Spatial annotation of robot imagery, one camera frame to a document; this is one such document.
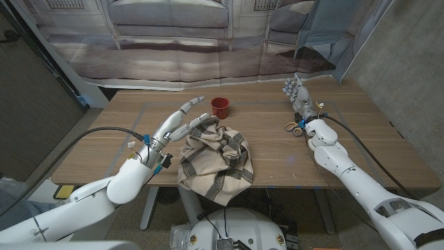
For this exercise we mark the clear plastic bag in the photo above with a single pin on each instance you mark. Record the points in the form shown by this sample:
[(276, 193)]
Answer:
[(178, 237)]

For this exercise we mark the yellow black floor pad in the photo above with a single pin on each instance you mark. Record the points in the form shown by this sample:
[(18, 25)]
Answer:
[(64, 191)]

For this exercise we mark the red cup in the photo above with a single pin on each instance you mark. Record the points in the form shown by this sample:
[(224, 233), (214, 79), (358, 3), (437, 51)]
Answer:
[(220, 109)]

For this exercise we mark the white robot shoulder cover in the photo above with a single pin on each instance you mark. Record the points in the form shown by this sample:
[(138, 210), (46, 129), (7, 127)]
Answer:
[(69, 246)]

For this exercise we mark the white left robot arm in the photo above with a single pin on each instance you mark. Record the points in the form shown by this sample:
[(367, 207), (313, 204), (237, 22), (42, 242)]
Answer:
[(86, 205)]

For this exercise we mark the black round floor object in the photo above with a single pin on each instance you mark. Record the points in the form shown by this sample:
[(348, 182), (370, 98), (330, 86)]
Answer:
[(168, 196)]

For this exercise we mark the white floor platform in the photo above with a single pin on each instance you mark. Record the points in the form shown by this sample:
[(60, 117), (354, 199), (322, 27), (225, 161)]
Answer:
[(45, 191)]

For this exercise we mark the printed room backdrop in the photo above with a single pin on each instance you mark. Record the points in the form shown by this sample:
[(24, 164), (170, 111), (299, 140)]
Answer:
[(156, 59)]

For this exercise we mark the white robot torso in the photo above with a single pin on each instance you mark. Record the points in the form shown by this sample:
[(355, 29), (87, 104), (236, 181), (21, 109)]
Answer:
[(239, 225)]

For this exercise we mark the blue jeans person leg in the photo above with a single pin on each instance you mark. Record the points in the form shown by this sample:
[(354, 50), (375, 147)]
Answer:
[(21, 210)]

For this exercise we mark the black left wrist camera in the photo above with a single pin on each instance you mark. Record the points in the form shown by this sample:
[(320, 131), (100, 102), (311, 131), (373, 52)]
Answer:
[(166, 161)]

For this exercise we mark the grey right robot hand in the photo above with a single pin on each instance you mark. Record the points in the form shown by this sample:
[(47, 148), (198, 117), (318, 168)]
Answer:
[(301, 99)]

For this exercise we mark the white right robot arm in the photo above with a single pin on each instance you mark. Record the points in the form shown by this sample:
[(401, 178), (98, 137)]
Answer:
[(357, 180)]

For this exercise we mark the grey metal table leg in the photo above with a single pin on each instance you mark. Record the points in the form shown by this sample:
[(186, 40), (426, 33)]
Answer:
[(325, 212), (150, 206), (190, 205)]

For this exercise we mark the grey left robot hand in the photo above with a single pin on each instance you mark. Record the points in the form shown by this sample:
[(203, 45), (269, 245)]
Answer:
[(166, 128)]

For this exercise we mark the cream grey plaid scarf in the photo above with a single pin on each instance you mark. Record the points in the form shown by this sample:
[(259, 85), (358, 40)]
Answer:
[(211, 159)]

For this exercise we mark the white corner post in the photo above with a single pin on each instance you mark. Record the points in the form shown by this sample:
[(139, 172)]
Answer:
[(69, 69)]

